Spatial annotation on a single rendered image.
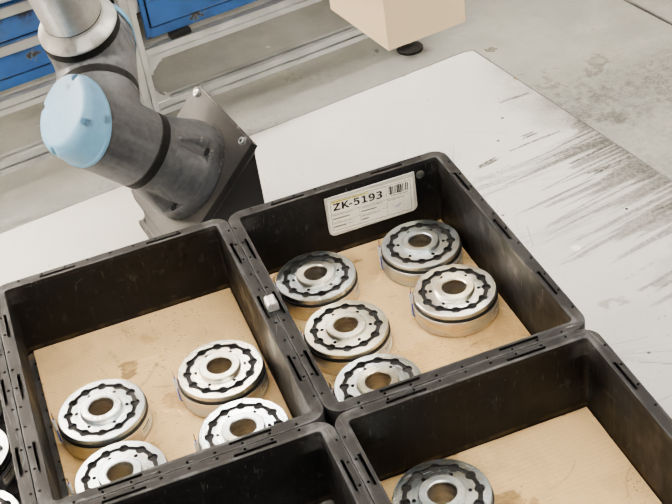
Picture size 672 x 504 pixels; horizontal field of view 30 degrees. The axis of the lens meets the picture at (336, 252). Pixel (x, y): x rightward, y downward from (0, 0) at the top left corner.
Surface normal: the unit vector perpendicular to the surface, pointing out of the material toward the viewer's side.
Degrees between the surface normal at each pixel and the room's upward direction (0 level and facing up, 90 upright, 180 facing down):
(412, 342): 0
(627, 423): 90
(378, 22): 90
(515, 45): 0
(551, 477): 0
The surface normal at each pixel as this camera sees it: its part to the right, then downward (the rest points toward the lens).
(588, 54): -0.13, -0.79
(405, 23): 0.48, 0.48
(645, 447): -0.93, 0.30
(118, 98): 0.63, -0.56
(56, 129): -0.68, -0.20
